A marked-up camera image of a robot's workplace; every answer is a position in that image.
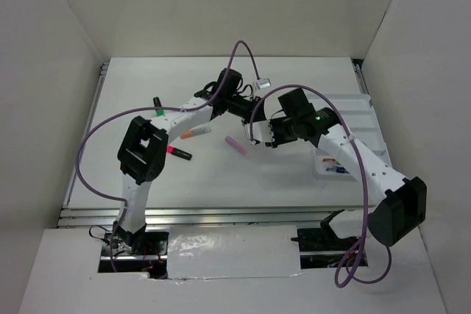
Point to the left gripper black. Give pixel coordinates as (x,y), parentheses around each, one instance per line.
(259,112)

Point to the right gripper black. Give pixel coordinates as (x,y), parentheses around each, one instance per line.
(278,140)

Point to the blue purple pen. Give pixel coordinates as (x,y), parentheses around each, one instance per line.
(337,171)

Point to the pink black highlighter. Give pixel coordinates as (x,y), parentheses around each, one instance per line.
(179,153)

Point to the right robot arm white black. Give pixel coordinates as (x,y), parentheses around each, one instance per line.
(395,204)

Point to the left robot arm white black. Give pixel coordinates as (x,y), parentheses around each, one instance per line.
(143,151)

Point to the pink translucent highlighter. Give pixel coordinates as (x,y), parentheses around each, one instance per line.
(237,147)

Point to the orange grey highlighter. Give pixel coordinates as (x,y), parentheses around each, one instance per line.
(196,132)

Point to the white compartment tray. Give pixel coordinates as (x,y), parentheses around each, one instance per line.
(360,116)

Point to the green black highlighter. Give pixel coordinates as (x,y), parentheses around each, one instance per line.
(158,107)

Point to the white foil cover panel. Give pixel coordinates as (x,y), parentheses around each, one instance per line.
(233,252)

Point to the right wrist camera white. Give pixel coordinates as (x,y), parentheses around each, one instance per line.
(259,132)

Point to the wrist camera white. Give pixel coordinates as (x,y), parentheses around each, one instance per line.
(259,132)
(261,84)

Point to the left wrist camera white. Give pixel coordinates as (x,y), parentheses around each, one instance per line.
(261,84)

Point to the aluminium frame rail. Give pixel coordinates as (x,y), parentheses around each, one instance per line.
(159,218)

